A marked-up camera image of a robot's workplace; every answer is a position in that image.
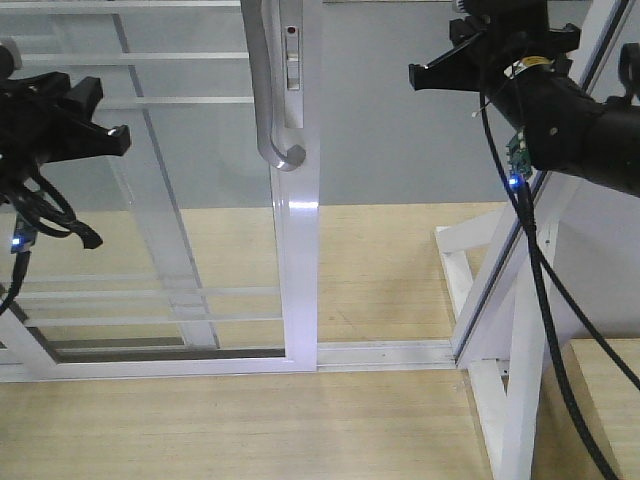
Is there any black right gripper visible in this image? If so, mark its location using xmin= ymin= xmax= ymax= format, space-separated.
xmin=408 ymin=1 xmax=581 ymax=93

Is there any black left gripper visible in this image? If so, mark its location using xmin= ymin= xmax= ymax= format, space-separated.
xmin=1 ymin=42 xmax=131 ymax=173

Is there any white framed sliding glass door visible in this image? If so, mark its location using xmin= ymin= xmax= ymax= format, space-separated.
xmin=1 ymin=1 xmax=322 ymax=382

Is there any grey metal door handle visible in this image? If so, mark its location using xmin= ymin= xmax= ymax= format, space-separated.
xmin=240 ymin=0 xmax=306 ymax=172

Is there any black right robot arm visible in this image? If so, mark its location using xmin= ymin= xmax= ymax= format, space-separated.
xmin=408 ymin=1 xmax=639 ymax=196

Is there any door lock latch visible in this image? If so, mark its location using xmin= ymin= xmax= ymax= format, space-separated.
xmin=283 ymin=25 xmax=304 ymax=129

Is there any aluminium floor door track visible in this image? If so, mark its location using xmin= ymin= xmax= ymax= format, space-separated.
xmin=317 ymin=340 xmax=456 ymax=372

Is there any green circuit board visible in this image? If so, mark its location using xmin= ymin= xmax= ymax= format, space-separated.
xmin=506 ymin=128 xmax=533 ymax=179

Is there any light wooden floor platform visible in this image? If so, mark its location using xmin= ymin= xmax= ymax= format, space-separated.
xmin=0 ymin=202 xmax=640 ymax=480

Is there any white door frame post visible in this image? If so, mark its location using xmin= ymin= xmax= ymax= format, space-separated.
xmin=433 ymin=0 xmax=640 ymax=480

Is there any black braided cable right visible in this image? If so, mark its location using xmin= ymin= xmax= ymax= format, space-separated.
xmin=477 ymin=44 xmax=640 ymax=480

